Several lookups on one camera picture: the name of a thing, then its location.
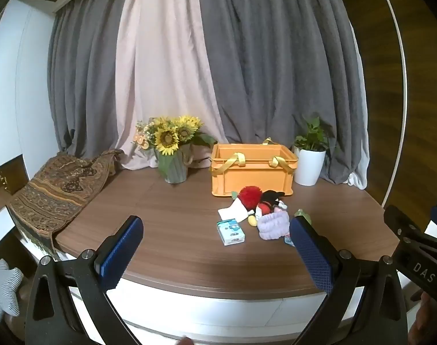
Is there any red fluffy plush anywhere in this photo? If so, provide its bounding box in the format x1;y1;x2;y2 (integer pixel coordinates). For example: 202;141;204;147
232;186;264;211

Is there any white wardrobe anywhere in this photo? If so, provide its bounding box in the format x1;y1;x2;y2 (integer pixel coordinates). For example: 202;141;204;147
0;0;61;187

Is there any pale pink curtain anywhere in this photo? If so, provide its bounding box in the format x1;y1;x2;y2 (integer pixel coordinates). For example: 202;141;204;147
116;0;226;171

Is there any grey ribbed vase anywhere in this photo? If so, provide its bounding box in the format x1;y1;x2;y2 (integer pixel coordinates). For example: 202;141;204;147
154;144;194;184

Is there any brown wooden cabinet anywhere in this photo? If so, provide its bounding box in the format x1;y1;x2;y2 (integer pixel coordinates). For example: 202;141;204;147
0;154;29;196

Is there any blue tissue pack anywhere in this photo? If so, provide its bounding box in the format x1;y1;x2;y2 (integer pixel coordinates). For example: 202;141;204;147
216;218;246;246

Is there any brown patterned cloth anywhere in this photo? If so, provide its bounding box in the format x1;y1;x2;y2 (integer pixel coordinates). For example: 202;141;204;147
8;149;123;256

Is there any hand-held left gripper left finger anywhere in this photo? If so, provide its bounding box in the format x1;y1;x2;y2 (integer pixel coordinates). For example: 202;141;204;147
24;216;144;345

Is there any person's right hand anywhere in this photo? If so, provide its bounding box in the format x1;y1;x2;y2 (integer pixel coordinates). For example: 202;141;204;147
409;291;437;345

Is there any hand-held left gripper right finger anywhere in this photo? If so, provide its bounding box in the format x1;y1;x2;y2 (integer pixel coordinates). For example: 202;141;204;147
289;216;409;345

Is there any potted plant in white pot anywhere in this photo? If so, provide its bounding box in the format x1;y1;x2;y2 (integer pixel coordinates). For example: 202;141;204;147
292;117;337;187

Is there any orange plastic crate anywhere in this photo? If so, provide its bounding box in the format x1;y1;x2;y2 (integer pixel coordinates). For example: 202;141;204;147
209;138;299;198

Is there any green frog toy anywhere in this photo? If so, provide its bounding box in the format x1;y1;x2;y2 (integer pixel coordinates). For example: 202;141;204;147
294;208;312;225

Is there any black mouse plush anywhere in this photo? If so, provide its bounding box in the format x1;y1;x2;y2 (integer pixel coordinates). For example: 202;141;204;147
248;190;287;227

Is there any sunflower bouquet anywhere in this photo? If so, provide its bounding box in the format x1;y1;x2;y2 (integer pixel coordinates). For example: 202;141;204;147
132;115;217;178

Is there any grey curtain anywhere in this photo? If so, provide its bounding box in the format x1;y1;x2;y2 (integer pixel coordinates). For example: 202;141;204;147
197;0;370;187
47;0;143;159

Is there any striped grey star pillow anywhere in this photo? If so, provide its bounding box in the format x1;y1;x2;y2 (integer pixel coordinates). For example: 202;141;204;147
0;259;25;319

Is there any purple fluffy headband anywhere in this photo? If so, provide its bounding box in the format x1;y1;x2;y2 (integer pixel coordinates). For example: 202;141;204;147
257;210;290;241

